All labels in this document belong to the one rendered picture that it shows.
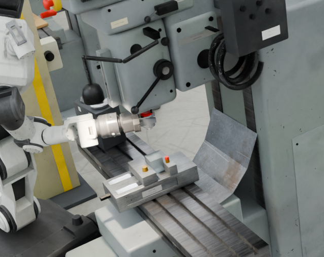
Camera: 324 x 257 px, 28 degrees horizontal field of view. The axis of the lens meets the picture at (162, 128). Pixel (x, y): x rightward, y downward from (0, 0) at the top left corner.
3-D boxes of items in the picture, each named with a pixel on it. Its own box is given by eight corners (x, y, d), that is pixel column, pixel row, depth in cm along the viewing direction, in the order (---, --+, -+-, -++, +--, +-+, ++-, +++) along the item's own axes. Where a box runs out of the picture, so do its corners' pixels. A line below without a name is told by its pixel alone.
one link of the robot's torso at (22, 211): (-7, 224, 304) (-23, 151, 273) (29, 203, 315) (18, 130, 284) (11, 243, 296) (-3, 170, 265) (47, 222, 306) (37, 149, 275)
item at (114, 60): (84, 60, 208) (83, 56, 207) (86, 58, 209) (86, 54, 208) (125, 64, 198) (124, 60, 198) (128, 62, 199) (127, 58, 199)
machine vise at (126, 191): (119, 213, 242) (113, 189, 237) (105, 196, 254) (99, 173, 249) (199, 180, 253) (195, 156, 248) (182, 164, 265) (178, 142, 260)
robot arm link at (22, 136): (17, 152, 254) (-3, 134, 233) (22, 121, 258) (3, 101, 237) (45, 154, 252) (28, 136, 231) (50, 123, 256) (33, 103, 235)
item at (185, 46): (182, 95, 227) (170, 26, 215) (152, 76, 247) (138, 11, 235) (227, 77, 233) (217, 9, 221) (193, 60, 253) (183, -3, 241)
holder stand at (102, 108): (104, 151, 287) (95, 111, 278) (81, 136, 304) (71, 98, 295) (127, 139, 293) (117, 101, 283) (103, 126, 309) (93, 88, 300)
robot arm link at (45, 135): (72, 147, 245) (39, 152, 257) (76, 122, 248) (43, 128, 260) (52, 139, 237) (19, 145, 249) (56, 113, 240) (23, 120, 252)
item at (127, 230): (134, 277, 239) (128, 252, 233) (99, 232, 268) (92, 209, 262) (245, 223, 256) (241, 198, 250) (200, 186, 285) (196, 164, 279)
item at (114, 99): (112, 108, 227) (100, 53, 218) (108, 104, 231) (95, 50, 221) (123, 104, 229) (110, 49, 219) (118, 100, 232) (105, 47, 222)
